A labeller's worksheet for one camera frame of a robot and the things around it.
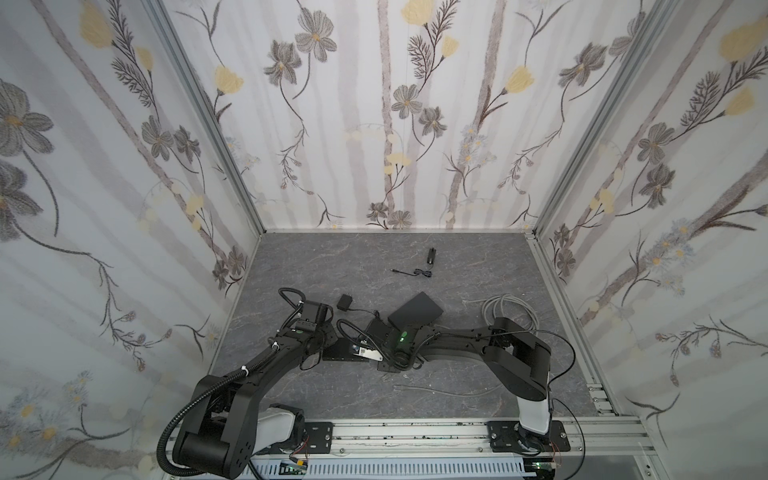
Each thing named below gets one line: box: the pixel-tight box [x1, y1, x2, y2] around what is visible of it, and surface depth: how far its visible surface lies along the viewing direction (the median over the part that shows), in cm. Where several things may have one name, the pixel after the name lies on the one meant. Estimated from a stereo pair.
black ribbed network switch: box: [323, 338, 370, 361], surface depth 81 cm
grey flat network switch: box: [388, 291, 444, 330], surface depth 100 cm
